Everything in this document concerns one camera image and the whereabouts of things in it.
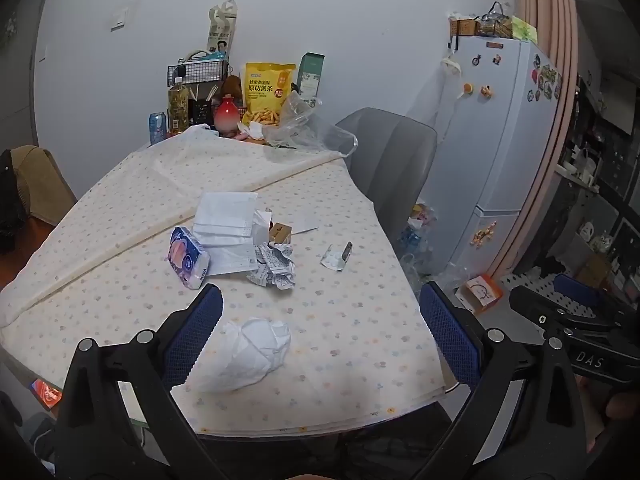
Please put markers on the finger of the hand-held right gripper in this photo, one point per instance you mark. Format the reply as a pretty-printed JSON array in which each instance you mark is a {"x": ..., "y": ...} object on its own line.
[
  {"x": 575, "y": 287},
  {"x": 535, "y": 307}
]

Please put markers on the pile of plastic bottles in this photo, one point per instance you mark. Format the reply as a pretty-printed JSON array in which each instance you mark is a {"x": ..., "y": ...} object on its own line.
[{"x": 417, "y": 240}]

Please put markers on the small silver wrapper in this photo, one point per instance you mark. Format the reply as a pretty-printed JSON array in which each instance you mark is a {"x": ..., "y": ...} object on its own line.
[{"x": 334, "y": 257}]

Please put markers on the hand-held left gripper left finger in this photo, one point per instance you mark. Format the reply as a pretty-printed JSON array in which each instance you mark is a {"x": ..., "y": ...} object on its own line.
[{"x": 195, "y": 330}]

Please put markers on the cream printed carton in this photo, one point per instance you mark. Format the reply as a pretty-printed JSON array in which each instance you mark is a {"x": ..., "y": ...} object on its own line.
[{"x": 222, "y": 27}]

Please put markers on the flat white paper slip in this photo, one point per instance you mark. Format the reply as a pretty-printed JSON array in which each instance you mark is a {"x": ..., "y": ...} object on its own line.
[{"x": 304, "y": 228}]

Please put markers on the bicycle fridge magnet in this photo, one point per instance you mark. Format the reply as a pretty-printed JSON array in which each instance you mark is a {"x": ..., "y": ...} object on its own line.
[{"x": 477, "y": 60}]

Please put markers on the pink door frame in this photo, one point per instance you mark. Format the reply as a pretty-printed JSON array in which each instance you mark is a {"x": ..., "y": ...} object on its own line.
[{"x": 545, "y": 110}]

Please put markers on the white fridge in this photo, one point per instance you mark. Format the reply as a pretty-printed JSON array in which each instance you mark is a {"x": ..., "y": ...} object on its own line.
[{"x": 495, "y": 150}]

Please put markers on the wooden chopsticks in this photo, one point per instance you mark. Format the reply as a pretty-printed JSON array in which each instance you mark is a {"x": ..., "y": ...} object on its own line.
[{"x": 212, "y": 92}]

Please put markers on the blue pink tissue pack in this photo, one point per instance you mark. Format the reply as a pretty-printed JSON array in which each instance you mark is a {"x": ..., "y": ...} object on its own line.
[{"x": 187, "y": 257}]

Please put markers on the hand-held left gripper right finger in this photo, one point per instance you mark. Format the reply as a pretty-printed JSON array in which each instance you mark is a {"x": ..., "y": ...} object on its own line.
[{"x": 450, "y": 335}]

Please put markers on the orange white box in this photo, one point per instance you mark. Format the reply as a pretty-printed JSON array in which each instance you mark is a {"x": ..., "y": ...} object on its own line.
[{"x": 482, "y": 292}]

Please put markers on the floral cream tablecloth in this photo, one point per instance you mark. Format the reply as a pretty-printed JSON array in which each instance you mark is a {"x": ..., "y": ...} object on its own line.
[{"x": 350, "y": 310}]

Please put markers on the small brown cardboard box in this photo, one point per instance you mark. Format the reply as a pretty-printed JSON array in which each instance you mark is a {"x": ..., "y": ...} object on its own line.
[{"x": 281, "y": 233}]

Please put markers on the clear plastic bag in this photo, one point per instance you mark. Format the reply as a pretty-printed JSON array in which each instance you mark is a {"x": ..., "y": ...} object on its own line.
[{"x": 305, "y": 127}]

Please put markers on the colourful long fridge magnet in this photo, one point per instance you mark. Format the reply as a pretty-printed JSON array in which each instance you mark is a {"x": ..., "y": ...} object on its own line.
[{"x": 484, "y": 235}]

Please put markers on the red ceramic vase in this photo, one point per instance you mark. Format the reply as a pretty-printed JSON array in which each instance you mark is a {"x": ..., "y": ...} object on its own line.
[{"x": 226, "y": 115}]

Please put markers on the grey plastic chair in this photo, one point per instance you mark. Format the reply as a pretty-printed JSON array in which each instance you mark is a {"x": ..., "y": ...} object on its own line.
[{"x": 385, "y": 160}]

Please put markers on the white tissue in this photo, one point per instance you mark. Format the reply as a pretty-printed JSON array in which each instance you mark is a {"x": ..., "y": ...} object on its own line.
[{"x": 255, "y": 350}]

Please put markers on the grey door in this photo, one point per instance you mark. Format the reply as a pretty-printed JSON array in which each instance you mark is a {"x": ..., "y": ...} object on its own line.
[{"x": 25, "y": 60}]

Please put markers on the crumpled printed paper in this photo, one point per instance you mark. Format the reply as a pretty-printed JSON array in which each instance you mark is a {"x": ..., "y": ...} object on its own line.
[{"x": 272, "y": 265}]

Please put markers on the white wall switch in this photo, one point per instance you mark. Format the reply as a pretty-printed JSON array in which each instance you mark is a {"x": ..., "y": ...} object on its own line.
[{"x": 118, "y": 19}]

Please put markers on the person's right hand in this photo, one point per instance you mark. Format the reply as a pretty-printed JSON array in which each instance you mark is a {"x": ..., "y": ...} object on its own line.
[{"x": 622, "y": 405}]

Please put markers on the yellow oil bottle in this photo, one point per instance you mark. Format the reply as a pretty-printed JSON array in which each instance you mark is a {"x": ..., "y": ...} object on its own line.
[{"x": 179, "y": 107}]

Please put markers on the brown rounded object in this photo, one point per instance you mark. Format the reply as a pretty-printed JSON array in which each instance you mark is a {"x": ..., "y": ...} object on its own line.
[{"x": 232, "y": 85}]

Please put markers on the stack of white paper sheets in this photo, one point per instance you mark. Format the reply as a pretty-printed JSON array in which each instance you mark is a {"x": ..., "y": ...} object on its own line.
[{"x": 227, "y": 255}]

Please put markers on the folded white paper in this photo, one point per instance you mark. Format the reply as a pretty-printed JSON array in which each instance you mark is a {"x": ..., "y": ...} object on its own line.
[{"x": 261, "y": 225}]

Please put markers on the black kitchen shelf rack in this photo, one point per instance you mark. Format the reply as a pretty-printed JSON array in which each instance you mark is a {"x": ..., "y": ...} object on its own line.
[{"x": 607, "y": 185}]

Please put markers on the green carton box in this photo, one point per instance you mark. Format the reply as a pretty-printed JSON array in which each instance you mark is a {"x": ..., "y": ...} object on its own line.
[{"x": 310, "y": 75}]

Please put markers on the black utensil holder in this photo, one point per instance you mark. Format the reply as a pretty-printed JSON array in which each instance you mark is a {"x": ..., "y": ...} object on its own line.
[{"x": 200, "y": 112}]

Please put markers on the cluster of fridge magnets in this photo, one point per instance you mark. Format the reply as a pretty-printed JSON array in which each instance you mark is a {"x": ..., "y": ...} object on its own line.
[{"x": 547, "y": 80}]

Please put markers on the tan upholstered chair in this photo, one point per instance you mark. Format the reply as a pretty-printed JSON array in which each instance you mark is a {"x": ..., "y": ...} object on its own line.
[{"x": 47, "y": 185}]

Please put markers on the yellow snack bag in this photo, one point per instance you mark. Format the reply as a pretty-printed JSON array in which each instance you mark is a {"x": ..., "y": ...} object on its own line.
[{"x": 267, "y": 92}]

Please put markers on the white face mask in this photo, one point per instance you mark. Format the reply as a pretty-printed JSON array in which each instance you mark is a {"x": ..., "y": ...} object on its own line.
[{"x": 225, "y": 212}]

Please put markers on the small crumpled white paper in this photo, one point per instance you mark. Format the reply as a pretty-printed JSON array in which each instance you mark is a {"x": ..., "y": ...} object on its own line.
[{"x": 252, "y": 131}]

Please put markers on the blue drink can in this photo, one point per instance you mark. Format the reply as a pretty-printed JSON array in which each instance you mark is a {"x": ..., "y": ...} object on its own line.
[{"x": 157, "y": 129}]

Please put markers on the light blue packet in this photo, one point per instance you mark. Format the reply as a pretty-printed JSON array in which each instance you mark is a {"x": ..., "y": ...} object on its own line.
[{"x": 216, "y": 55}]

